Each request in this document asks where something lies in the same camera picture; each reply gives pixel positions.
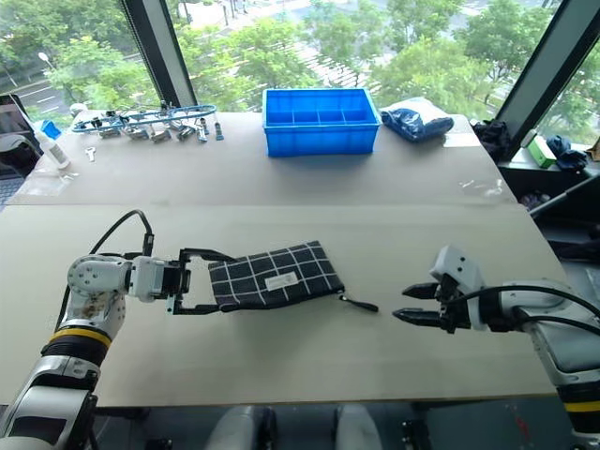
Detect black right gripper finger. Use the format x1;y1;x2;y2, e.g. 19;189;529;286
392;307;445;328
401;281;443;299

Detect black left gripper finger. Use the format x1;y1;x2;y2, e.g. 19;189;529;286
172;301;239;317
181;247;239;264

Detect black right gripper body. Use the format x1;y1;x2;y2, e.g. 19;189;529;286
434;273;473;336

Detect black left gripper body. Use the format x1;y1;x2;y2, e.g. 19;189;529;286
160;247;193;316

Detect black checkered pencil pouch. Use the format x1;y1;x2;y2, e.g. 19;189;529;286
206;239;380;314

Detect clear plastic film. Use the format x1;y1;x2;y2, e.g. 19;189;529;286
457;177;506;199

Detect grey rounded shape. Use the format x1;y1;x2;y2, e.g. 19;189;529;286
204;404;278;450
334;403;384;450

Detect grey metal pole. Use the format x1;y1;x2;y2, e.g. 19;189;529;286
529;171;600;219

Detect blue plastic divided bin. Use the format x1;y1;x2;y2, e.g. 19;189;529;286
261;87;383;159

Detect dark crumpled cloth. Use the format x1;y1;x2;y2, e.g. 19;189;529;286
470;119;513;162

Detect blue plastic bag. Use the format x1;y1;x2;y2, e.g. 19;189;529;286
379;97;456;143

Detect green and white box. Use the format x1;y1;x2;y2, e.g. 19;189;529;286
524;134;558;170

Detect white squeeze bottle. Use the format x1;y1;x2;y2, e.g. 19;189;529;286
33;127;72;170

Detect dark blue cloth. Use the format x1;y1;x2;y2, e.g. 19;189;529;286
546;134;590;172

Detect black rounded object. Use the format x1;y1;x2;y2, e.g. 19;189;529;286
0;132;42;178

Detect dark laptop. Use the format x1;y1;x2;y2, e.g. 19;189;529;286
0;93;38;207

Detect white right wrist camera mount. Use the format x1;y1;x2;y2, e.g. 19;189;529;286
427;244;488;332

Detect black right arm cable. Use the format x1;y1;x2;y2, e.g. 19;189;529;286
448;284;600;330

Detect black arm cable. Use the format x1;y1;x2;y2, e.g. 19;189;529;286
448;284;600;330
54;208;157;332

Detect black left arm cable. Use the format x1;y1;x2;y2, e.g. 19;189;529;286
54;208;157;332

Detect dark window frame post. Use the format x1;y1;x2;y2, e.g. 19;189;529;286
116;0;199;112
493;0;600;163

